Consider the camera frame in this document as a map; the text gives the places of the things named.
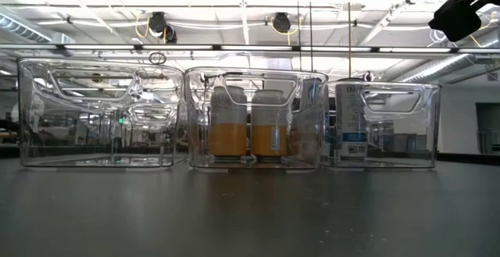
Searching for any silver ventilation duct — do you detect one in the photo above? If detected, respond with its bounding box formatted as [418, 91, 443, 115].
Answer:
[394, 52, 500, 84]

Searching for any dark hanging cable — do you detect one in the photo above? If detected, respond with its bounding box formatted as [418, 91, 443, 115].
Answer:
[295, 0, 302, 73]
[308, 0, 314, 73]

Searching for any orange and white soda can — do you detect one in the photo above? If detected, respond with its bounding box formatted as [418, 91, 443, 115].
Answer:
[249, 89, 289, 159]
[207, 85, 248, 159]

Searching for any ribbed ventilation duct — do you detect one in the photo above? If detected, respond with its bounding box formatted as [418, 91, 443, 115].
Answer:
[0, 14, 54, 43]

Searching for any clear plastic bin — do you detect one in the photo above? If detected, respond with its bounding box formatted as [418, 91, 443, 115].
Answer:
[320, 79, 442, 170]
[17, 57, 185, 169]
[184, 67, 329, 171]

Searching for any black ceiling device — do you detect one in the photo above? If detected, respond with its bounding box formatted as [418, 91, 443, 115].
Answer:
[148, 11, 179, 45]
[272, 12, 292, 34]

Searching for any horizontal light bar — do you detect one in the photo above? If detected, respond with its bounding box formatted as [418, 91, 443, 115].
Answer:
[0, 43, 500, 54]

